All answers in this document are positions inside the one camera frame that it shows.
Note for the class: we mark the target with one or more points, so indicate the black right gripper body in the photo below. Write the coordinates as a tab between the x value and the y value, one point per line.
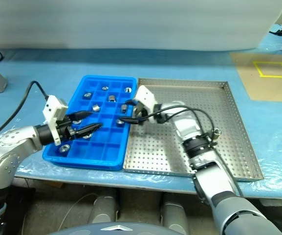
143	113

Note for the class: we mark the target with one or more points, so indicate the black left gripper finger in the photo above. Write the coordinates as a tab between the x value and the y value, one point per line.
89	129
82	114

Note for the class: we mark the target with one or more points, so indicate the brown cardboard mat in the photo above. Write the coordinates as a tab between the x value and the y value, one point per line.
253	85

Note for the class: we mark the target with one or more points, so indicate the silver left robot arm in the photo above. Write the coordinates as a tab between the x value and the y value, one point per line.
8	151

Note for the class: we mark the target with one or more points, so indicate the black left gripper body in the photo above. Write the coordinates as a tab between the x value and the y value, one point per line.
65	129

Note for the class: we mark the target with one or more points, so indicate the yellow tape rectangle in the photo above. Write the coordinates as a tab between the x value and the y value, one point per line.
277	76

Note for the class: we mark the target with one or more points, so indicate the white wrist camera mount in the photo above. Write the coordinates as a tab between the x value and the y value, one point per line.
51	107
145	95

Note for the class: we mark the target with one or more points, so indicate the blue table cover sheet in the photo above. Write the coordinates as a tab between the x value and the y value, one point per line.
45	63

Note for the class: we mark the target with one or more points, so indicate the metal nut right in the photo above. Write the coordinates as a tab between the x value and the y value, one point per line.
216	133

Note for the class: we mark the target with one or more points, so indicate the perforated metal tray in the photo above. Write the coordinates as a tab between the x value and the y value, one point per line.
199	98

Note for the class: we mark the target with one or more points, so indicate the nut in blue tray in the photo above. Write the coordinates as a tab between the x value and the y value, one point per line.
128	89
87	95
104	88

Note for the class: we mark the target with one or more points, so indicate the grey rounded shape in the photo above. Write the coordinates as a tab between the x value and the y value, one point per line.
104	210
175	213

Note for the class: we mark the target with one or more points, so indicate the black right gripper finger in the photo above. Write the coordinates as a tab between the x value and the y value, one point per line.
132	102
131	120

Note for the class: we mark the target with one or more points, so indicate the blue compartment tray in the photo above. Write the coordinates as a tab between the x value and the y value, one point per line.
94	151

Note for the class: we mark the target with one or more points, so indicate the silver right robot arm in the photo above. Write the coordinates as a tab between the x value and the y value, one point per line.
187	124

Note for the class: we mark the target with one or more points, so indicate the grey-blue robot torso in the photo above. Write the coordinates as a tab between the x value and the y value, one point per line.
111	230

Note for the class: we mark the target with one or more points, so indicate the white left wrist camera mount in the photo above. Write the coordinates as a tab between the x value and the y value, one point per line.
51	107

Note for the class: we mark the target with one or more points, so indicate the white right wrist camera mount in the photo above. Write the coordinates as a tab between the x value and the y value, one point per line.
145	95

